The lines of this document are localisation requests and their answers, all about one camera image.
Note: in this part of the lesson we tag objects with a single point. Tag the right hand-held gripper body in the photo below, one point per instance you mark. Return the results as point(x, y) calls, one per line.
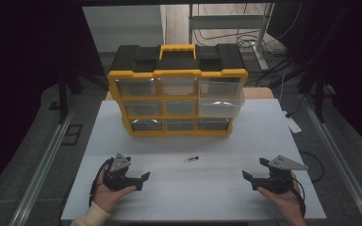
point(278, 183)

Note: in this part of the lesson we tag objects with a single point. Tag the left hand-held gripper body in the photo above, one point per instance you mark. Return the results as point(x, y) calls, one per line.
point(116, 180)

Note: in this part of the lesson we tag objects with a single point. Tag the small screw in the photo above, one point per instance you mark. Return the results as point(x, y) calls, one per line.
point(191, 159)

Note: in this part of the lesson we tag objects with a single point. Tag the clear plastic drawer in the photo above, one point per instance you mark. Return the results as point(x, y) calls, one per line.
point(221, 100)

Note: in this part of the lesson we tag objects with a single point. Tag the person's left hand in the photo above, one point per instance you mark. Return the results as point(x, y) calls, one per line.
point(108, 197)

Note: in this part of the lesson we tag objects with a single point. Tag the person's right hand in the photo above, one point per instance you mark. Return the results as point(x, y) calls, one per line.
point(283, 204)

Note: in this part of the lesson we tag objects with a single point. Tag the white power strip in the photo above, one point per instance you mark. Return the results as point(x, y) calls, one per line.
point(292, 124)

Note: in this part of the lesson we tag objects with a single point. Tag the closed clear organizer drawers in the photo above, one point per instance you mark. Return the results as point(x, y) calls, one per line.
point(144, 108)

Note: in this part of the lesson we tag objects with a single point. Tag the black metal stand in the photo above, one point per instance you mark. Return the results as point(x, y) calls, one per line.
point(63, 94)
point(320, 97)

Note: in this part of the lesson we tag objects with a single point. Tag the yellow and black organizer case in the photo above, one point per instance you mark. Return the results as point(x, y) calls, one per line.
point(176, 62)

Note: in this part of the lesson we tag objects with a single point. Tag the dark curtain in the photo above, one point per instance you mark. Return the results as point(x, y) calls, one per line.
point(352, 62)
point(28, 78)

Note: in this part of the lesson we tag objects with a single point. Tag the black floor frame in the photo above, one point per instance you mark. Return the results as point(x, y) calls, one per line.
point(72, 135)

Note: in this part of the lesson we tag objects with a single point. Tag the aluminium rail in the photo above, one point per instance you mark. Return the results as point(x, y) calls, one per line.
point(41, 169)
point(339, 163)

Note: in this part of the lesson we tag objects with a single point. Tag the white metal desk frame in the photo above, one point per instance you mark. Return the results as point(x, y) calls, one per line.
point(226, 22)

